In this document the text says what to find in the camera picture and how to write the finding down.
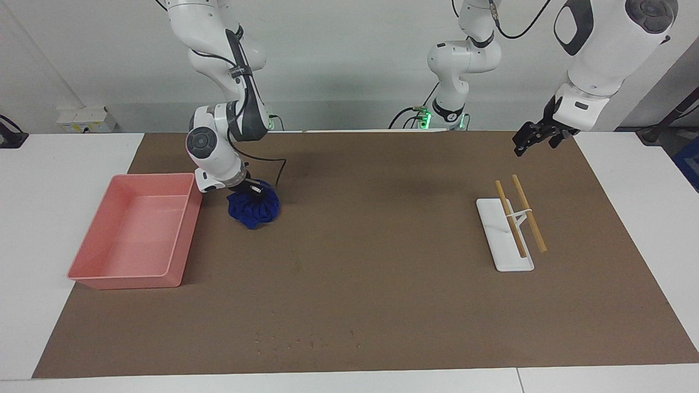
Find blue towel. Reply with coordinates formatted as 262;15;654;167
227;179;281;230

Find black stand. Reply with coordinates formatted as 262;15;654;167
636;87;699;145

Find pink plastic bin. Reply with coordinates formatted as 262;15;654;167
67;172;203;290

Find blue box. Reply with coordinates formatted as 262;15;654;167
672;136;699;193

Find brown table mat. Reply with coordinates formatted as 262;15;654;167
32;130;699;379

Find black clamp object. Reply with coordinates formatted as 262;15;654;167
0;115;29;149

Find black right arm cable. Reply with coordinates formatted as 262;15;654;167
188;49;287;193

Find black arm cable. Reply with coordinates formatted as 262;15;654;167
489;0;553;40
188;49;287;193

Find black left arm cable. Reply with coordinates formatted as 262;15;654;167
489;0;553;40

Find black base cables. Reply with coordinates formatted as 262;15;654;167
389;82;440;130

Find white wall socket box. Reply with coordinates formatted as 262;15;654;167
56;106;117;134

